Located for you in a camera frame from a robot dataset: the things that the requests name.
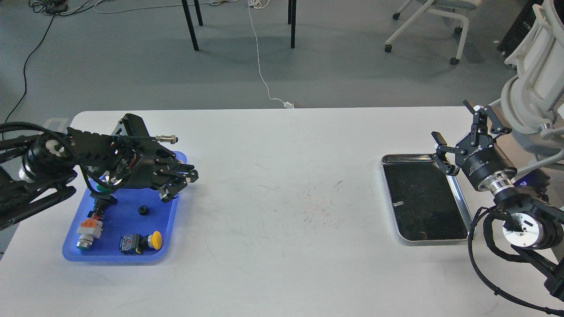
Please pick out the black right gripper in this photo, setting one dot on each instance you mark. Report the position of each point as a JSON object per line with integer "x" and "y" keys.
{"x": 486, "y": 166}

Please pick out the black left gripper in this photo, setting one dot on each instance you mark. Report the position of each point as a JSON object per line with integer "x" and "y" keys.
{"x": 140, "y": 173}

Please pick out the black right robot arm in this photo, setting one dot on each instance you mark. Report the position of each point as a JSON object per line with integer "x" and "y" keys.
{"x": 521, "y": 222}

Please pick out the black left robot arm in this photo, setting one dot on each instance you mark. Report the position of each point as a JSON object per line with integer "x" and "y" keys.
{"x": 128, "y": 158}

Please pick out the silver metal connector plug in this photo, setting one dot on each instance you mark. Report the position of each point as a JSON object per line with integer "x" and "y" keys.
{"x": 172, "y": 139}

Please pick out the blue plastic tray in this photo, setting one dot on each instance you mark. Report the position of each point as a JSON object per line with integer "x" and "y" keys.
{"x": 122, "y": 219}

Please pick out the silver metal tray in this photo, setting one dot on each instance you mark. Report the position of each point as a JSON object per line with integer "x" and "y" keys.
{"x": 428, "y": 207}

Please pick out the white office chair right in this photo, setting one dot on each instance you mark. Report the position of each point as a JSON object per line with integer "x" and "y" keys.
{"x": 532, "y": 101}

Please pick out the green push button orange base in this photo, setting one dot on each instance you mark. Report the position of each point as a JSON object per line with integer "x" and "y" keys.
{"x": 89, "y": 230}

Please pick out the black table legs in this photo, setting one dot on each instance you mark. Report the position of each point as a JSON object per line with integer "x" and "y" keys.
{"x": 250, "y": 6}

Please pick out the green button black switch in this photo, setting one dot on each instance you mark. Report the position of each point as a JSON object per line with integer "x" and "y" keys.
{"x": 101, "y": 202}

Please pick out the yellow push button switch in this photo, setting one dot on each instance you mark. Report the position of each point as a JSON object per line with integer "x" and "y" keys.
{"x": 136, "y": 243}

